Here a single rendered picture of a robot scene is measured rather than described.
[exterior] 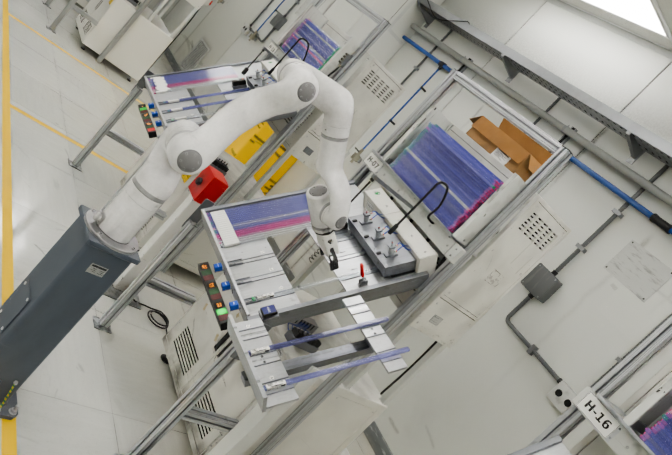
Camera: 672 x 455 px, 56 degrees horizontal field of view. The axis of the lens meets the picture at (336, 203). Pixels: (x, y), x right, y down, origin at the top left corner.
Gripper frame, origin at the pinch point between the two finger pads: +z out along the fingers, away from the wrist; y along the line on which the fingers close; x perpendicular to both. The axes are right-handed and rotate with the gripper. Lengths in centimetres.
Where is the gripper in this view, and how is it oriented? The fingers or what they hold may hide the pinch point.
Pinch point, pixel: (329, 259)
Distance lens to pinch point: 230.1
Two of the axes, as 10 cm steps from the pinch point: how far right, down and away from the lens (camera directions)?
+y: -3.9, -5.4, 7.5
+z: 1.1, 7.8, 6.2
